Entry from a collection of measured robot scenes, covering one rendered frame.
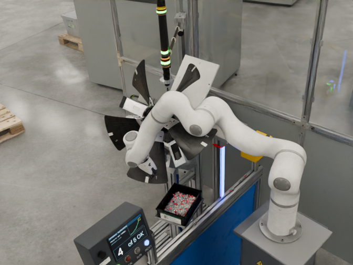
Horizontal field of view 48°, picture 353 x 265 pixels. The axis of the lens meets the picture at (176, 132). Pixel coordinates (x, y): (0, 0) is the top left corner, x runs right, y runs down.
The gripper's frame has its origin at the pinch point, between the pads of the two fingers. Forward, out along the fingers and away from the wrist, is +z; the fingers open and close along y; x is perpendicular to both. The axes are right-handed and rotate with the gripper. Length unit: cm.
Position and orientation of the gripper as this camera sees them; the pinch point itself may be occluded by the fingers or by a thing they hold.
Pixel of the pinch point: (151, 174)
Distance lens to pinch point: 211.5
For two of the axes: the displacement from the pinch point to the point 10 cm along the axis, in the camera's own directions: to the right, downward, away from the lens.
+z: 2.5, 6.5, 7.2
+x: -6.2, 6.7, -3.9
